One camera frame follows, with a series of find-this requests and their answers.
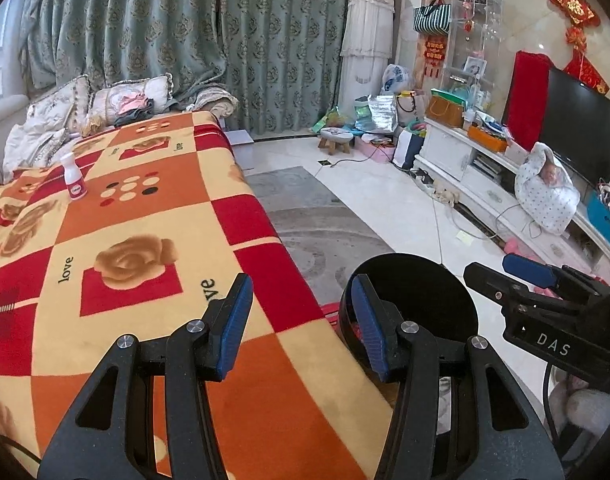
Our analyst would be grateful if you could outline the grey floor rug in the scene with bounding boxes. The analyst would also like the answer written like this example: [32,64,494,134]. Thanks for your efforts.
[245,165,397,307]

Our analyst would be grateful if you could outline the black round bin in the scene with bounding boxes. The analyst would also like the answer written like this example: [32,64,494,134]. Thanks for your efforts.
[337,253,478,397]

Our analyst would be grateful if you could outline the small wooden stool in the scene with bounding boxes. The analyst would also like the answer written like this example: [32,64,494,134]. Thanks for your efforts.
[318,127,355,154]

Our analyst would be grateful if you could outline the white tv cabinet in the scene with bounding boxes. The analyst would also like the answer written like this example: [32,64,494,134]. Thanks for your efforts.
[415,119,610,282]

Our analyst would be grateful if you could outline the striped tote bag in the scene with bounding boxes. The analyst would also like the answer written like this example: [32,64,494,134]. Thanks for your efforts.
[413,0,452,36]

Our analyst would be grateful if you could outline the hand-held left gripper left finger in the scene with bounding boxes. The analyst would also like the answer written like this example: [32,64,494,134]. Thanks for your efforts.
[40,272,256,480]

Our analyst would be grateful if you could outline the white pink pill bottle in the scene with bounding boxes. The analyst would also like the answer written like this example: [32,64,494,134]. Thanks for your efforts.
[60,152,90,200]

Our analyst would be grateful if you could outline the red plastic item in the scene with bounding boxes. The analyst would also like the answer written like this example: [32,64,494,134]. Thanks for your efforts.
[320,302,356,342]

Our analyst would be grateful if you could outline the lace covered standing air conditioner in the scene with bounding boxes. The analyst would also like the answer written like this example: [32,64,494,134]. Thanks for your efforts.
[338,0,397,107]

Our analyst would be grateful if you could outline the blue box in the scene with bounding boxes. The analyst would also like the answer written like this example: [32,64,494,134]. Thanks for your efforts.
[584,192,610,249]

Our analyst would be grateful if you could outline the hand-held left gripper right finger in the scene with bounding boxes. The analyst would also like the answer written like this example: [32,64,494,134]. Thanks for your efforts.
[351,274,560,480]

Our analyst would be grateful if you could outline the pink box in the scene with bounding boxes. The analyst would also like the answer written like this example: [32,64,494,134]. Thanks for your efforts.
[353,135,396,164]

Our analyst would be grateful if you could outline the large red knot decoration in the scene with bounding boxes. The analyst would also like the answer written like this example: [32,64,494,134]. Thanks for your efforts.
[548,0,610,96]

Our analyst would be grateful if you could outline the pink and grey clothes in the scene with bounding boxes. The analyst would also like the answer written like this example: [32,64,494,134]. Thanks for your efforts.
[114,92,156,129]

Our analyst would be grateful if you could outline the white power strip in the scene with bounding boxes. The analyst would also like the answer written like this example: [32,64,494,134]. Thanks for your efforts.
[409,169,436,194]

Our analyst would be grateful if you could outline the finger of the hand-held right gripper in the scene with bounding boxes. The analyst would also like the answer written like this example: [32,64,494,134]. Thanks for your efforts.
[463,261,578,311]
[502,254,610,311]

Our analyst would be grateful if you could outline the silver foil bag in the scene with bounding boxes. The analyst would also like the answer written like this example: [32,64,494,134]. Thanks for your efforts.
[354,93,400,134]

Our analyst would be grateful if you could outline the green snack bag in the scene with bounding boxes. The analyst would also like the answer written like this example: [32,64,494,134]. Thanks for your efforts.
[312,109,354,134]

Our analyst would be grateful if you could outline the white navy bag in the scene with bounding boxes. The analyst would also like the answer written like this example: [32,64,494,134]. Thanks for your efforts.
[392,129,426,171]

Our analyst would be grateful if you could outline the red cloth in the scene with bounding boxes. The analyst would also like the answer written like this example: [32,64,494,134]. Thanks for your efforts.
[502,50,554,147]

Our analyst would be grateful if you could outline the doll in dotted blanket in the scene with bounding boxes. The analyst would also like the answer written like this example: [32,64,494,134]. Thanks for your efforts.
[514,142,581,234]

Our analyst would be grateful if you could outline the white step box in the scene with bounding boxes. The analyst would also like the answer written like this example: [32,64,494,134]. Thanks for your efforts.
[224,129,256,169]

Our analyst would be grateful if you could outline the orange box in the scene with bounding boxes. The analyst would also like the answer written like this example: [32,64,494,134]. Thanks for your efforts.
[467,123,508,154]

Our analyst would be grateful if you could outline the brown gift bag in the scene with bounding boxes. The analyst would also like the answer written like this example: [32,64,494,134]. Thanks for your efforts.
[427,92,466,129]

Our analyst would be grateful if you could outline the black television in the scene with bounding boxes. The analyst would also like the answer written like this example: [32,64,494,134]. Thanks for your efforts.
[539,67,610,192]

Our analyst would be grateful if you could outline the small red hanging decoration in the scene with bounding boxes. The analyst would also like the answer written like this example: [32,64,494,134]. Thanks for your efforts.
[422,35,446,79]

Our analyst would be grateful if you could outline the wide embroidered fringed cushion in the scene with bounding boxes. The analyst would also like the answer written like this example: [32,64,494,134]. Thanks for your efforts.
[87,73,174,127]

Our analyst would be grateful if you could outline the white folded quilt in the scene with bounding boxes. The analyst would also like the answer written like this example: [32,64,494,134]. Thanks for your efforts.
[2,119,69,182]

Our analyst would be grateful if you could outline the white blue plastic bag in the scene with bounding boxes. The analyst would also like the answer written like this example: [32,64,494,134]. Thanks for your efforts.
[382,63,414,96]

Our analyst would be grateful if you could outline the clear acrylic shelf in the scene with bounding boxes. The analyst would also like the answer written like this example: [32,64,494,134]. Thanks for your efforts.
[444,0,504,112]

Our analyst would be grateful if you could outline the lace covered bed end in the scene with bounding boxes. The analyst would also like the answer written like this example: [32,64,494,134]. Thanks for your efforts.
[192,87,239,119]

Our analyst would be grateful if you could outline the green patterned curtain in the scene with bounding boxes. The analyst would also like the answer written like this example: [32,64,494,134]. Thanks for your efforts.
[19,0,352,137]

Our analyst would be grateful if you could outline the square embroidered fringed cushion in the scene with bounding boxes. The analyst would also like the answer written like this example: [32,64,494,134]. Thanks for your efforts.
[27,74,91,132]

